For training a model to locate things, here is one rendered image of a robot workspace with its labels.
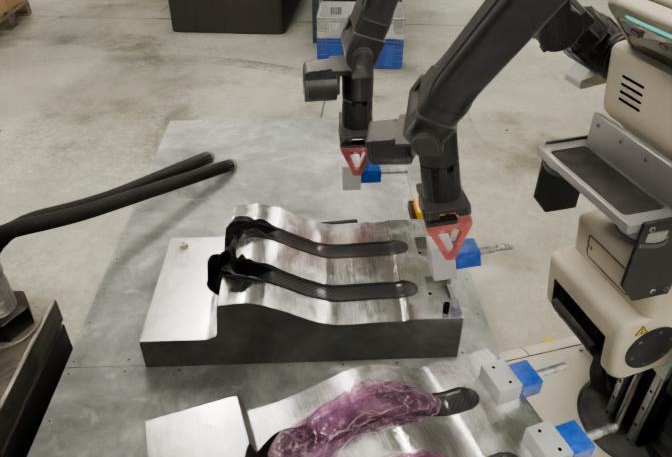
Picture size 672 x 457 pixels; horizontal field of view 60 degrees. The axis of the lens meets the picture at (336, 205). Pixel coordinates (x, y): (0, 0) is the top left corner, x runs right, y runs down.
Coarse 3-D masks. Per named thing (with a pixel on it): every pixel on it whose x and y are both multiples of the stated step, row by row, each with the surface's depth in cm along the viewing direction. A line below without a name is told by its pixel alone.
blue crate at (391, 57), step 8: (320, 40) 401; (328, 40) 400; (336, 40) 400; (392, 40) 398; (400, 40) 398; (320, 48) 404; (328, 48) 403; (336, 48) 403; (384, 48) 402; (392, 48) 401; (400, 48) 401; (320, 56) 407; (328, 56) 407; (384, 56) 405; (392, 56) 405; (400, 56) 404; (376, 64) 409; (384, 64) 408; (392, 64) 408; (400, 64) 407
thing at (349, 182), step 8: (344, 160) 115; (352, 160) 115; (344, 168) 113; (368, 168) 115; (376, 168) 114; (384, 168) 116; (392, 168) 116; (400, 168) 116; (344, 176) 114; (352, 176) 114; (360, 176) 114; (368, 176) 114; (376, 176) 114; (344, 184) 115; (352, 184) 115; (360, 184) 115
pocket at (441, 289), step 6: (426, 282) 98; (432, 282) 98; (438, 282) 98; (444, 282) 98; (450, 282) 98; (432, 288) 99; (438, 288) 99; (444, 288) 99; (450, 288) 97; (432, 294) 98; (438, 294) 98; (444, 294) 98; (450, 294) 96
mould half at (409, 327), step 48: (192, 240) 110; (336, 240) 106; (384, 240) 106; (192, 288) 99; (240, 288) 88; (144, 336) 90; (192, 336) 90; (240, 336) 90; (288, 336) 90; (336, 336) 91; (384, 336) 91; (432, 336) 92
